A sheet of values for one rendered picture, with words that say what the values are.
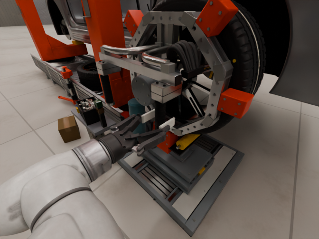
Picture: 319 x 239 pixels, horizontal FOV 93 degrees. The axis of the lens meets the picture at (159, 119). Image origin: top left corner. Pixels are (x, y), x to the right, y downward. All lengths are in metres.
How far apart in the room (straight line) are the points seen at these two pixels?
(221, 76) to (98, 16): 0.74
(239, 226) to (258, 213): 0.18
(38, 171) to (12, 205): 0.06
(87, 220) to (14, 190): 0.14
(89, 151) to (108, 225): 0.15
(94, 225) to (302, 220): 1.39
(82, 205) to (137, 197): 0.98
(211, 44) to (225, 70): 0.10
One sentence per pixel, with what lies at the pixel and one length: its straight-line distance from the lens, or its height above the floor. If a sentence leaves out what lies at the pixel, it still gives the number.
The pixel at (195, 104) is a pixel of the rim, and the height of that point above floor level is 0.74.
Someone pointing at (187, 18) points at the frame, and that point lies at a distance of 0.61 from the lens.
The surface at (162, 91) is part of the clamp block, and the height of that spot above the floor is 0.94.
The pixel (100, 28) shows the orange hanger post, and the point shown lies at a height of 1.05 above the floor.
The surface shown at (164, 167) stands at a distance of 1.21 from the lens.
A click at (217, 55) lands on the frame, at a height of 1.00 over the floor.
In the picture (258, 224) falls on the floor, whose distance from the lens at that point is 1.35.
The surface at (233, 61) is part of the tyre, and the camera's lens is 0.63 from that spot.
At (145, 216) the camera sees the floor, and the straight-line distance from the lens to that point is 1.21.
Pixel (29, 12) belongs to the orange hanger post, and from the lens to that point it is 2.90.
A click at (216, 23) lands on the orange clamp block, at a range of 0.56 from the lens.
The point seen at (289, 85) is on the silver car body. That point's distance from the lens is 1.03.
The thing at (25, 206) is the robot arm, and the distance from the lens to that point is 0.35.
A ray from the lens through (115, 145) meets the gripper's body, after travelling 0.39.
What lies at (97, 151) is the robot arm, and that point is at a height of 0.87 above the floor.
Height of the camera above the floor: 1.12
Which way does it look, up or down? 36 degrees down
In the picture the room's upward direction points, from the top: straight up
